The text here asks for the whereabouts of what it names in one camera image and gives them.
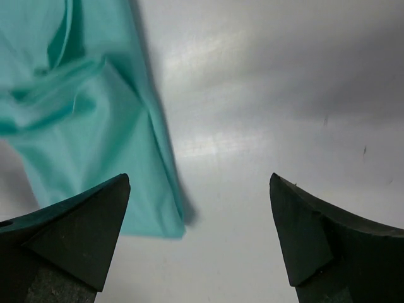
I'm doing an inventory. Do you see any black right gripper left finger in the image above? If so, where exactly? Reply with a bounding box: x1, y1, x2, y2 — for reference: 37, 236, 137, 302
1, 174, 130, 302

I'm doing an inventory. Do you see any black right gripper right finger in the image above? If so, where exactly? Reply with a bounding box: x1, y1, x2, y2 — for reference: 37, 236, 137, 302
270, 174, 403, 302

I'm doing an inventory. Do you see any teal t shirt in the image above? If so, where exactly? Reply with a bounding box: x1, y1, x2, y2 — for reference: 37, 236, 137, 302
1, 1, 186, 239

